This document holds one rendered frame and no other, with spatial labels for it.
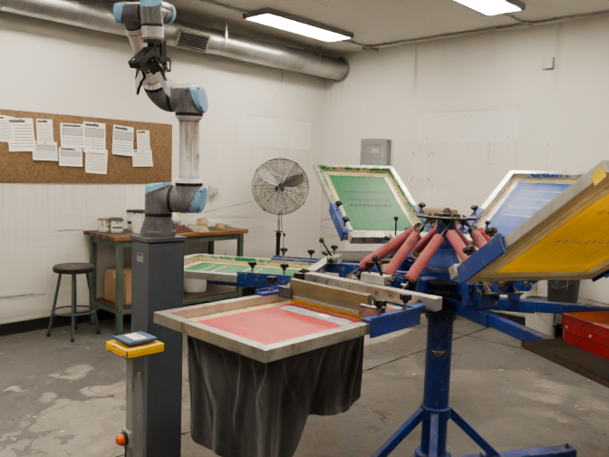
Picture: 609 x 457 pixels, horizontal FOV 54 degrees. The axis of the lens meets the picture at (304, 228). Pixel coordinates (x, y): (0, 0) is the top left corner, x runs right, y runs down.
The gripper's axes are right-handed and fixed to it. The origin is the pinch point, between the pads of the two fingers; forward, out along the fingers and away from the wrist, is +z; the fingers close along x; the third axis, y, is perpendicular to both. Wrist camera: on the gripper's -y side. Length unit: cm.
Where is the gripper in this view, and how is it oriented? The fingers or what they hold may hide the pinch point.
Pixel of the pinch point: (151, 96)
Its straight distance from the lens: 228.6
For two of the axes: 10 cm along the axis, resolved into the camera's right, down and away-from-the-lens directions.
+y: 4.6, -2.4, 8.6
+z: -0.2, 9.6, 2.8
